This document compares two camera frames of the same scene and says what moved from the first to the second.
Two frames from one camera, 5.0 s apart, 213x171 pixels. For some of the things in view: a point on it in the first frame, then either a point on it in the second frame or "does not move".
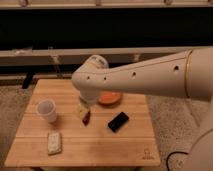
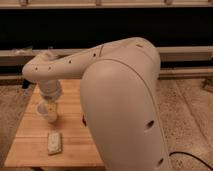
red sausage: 86,118 does not move
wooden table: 58,129 does not move
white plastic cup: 47,108 does not move
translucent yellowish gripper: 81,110 to 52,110
